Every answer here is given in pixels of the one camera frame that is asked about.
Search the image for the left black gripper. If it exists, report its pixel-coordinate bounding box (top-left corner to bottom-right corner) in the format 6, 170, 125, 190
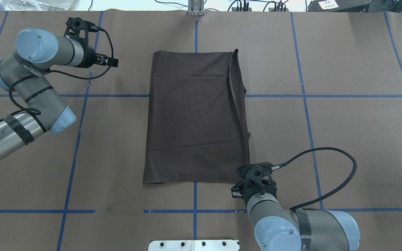
64, 17, 119, 67

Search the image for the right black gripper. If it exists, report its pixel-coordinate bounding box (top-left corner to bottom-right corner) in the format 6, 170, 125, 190
230, 162, 277, 201

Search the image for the dark brown t-shirt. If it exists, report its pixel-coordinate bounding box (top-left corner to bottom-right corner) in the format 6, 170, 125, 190
143, 49, 250, 184

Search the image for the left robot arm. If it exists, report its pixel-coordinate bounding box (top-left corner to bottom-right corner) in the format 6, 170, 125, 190
0, 17, 119, 160

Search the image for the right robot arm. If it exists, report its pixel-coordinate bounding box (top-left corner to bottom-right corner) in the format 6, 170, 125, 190
231, 162, 361, 251

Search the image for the grey usb hub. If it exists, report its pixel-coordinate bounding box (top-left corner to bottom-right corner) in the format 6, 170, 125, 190
228, 0, 252, 12
264, 0, 289, 12

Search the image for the dark box with white label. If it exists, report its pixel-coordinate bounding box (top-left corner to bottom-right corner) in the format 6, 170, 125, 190
307, 0, 370, 13

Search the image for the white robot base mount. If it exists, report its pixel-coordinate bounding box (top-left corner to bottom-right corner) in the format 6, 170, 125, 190
148, 239, 240, 251

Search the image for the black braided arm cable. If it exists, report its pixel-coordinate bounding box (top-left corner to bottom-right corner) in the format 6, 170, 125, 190
8, 26, 114, 117

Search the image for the aluminium frame post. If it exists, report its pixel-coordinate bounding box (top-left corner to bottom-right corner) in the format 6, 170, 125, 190
188, 0, 206, 16

